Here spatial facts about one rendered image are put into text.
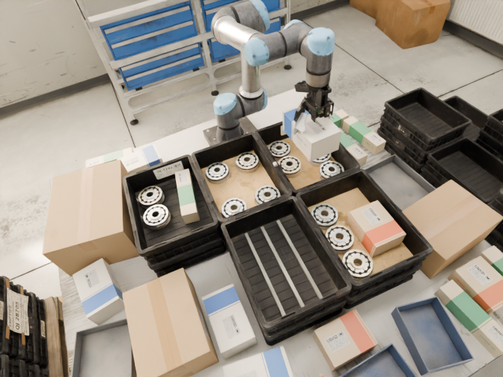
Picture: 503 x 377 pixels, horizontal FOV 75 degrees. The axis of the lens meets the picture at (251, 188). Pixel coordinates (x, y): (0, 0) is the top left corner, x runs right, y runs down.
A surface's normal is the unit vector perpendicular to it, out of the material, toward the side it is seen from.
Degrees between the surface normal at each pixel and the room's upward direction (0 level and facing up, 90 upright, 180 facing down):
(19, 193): 0
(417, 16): 89
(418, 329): 0
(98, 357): 0
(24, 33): 90
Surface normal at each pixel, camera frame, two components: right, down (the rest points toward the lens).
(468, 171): -0.09, -0.62
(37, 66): 0.44, 0.68
